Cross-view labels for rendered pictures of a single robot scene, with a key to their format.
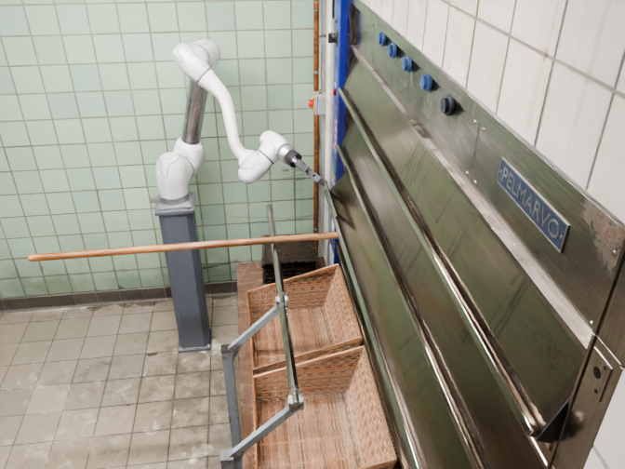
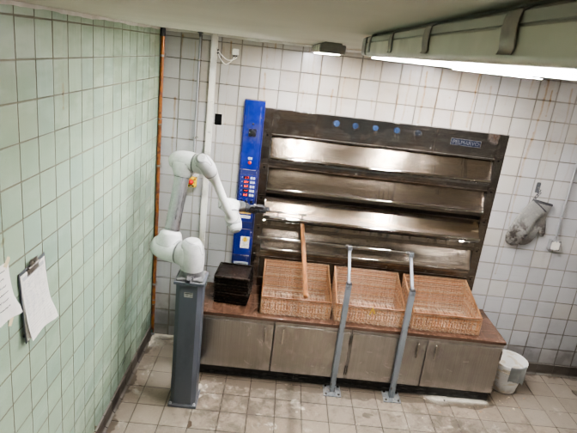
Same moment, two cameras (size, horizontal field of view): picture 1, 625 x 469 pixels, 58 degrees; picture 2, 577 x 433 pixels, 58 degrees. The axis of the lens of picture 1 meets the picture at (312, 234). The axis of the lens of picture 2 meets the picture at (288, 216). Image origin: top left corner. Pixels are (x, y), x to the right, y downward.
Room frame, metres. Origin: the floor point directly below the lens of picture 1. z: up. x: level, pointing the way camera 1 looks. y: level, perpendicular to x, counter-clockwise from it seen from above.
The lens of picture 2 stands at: (1.75, 3.89, 2.54)
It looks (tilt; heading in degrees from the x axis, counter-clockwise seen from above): 18 degrees down; 276
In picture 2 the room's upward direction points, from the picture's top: 7 degrees clockwise
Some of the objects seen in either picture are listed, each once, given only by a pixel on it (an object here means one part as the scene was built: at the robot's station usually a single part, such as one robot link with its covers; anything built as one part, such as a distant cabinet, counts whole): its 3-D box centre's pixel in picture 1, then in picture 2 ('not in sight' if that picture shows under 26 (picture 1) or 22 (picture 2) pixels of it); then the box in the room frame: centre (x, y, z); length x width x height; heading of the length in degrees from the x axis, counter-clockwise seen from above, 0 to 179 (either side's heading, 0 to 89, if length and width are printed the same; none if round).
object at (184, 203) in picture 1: (171, 197); (191, 274); (2.69, 0.76, 1.03); 0.22 x 0.18 x 0.06; 98
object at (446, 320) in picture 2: not in sight; (439, 303); (0.84, -0.09, 0.72); 0.56 x 0.49 x 0.28; 9
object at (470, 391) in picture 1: (402, 234); (376, 190); (1.49, -0.28, 1.54); 1.79 x 0.11 x 0.19; 7
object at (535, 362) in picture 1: (409, 157); (381, 159); (1.49, -0.28, 1.80); 1.79 x 0.11 x 0.19; 7
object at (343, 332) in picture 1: (299, 324); (295, 288); (2.02, 0.06, 0.72); 0.56 x 0.49 x 0.28; 8
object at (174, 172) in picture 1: (172, 173); (191, 253); (2.70, 0.74, 1.17); 0.18 x 0.16 x 0.22; 166
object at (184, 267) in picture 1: (186, 276); (187, 340); (2.69, 0.74, 0.50); 0.21 x 0.21 x 1.00; 8
